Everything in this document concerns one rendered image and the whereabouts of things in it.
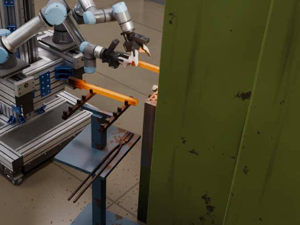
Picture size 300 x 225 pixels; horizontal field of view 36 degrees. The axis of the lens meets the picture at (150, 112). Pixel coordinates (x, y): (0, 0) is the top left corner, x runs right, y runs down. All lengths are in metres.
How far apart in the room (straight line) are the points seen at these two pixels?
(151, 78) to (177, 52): 2.61
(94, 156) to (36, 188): 0.98
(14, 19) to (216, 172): 1.70
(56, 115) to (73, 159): 1.25
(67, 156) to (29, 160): 0.91
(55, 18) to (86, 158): 0.82
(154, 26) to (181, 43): 3.74
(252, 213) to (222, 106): 0.49
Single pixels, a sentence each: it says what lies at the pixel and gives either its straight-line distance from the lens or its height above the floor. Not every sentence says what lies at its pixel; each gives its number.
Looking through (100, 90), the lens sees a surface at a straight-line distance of 2.46.
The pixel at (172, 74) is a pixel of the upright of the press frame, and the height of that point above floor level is 1.30.
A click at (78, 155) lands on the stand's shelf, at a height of 0.72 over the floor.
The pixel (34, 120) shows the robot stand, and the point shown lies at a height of 0.21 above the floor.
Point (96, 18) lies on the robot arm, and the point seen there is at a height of 1.24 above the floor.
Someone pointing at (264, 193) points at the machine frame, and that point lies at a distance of 2.02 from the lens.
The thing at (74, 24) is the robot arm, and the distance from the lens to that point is 2.92.
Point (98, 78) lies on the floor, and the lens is 4.52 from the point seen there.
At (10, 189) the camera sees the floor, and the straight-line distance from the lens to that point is 3.37.
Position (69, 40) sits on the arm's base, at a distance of 3.32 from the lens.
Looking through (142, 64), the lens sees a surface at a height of 1.01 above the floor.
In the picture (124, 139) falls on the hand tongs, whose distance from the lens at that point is 2.55.
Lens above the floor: 2.29
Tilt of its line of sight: 34 degrees down
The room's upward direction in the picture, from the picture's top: 4 degrees clockwise
